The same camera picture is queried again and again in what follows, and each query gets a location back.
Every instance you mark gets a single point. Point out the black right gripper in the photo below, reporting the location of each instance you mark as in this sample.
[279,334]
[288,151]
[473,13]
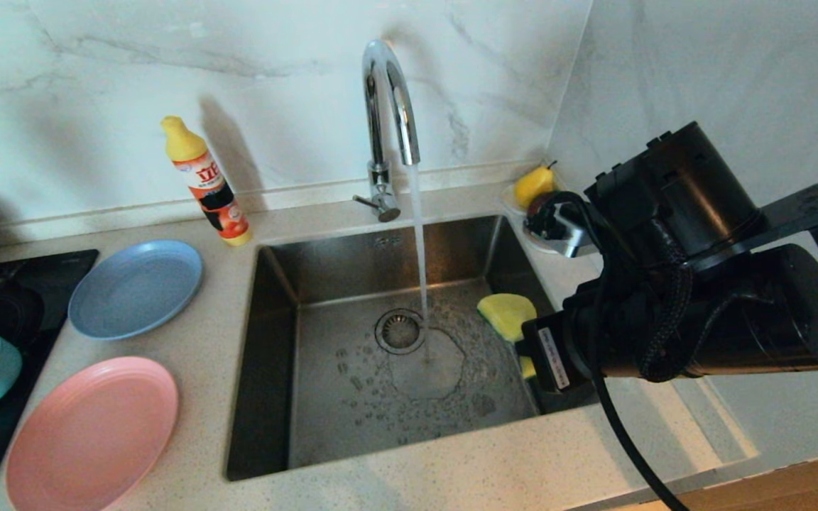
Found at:
[735,319]

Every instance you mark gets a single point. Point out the yellow green sponge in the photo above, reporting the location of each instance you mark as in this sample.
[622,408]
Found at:
[505,312]

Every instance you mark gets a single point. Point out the chrome gooseneck faucet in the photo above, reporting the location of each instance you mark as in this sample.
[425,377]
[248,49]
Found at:
[377,142]

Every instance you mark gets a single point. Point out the yellow-capped orange dish soap bottle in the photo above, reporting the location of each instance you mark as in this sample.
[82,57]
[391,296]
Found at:
[210,190]

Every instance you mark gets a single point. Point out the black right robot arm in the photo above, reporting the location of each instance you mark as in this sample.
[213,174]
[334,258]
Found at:
[799,213]

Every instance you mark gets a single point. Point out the stainless steel sink basin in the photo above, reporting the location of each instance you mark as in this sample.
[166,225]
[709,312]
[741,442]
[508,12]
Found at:
[338,426]

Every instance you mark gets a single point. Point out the dark red apple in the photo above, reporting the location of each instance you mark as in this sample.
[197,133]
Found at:
[538,201]

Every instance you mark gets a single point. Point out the yellow pear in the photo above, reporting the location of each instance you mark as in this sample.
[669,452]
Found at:
[531,186]

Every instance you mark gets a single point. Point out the wooden cabinet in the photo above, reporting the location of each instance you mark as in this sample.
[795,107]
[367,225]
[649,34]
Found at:
[792,490]

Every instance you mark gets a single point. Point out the blue plastic plate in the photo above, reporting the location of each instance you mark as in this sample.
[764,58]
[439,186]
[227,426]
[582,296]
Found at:
[132,291]

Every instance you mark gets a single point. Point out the pink plastic plate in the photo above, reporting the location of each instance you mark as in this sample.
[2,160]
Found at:
[89,436]

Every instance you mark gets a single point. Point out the black induction cooktop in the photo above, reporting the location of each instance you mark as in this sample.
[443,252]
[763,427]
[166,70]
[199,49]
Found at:
[61,277]

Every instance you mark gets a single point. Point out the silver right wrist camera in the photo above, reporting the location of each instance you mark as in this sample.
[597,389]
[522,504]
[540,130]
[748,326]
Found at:
[569,231]

